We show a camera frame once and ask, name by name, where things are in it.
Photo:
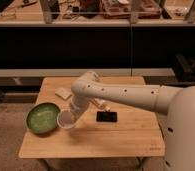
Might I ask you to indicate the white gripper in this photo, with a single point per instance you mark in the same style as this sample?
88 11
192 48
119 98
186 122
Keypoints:
78 106

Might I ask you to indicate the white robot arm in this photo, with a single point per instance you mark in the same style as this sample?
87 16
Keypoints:
178 104

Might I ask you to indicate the green ceramic bowl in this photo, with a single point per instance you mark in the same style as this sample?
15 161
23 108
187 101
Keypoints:
42 118

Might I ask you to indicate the beige sponge block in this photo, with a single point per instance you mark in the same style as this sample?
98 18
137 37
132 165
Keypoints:
63 93

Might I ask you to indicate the white tube bottle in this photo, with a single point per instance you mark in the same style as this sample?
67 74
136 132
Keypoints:
101 104

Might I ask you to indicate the black rectangular phone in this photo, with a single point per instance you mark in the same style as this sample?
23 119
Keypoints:
106 116

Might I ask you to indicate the wooden folding table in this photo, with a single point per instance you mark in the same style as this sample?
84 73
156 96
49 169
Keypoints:
92 145

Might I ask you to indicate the wooden shelf with clutter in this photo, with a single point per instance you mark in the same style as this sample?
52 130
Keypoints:
97 13

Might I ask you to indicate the black equipment on right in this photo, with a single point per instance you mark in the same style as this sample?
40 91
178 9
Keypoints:
184 68

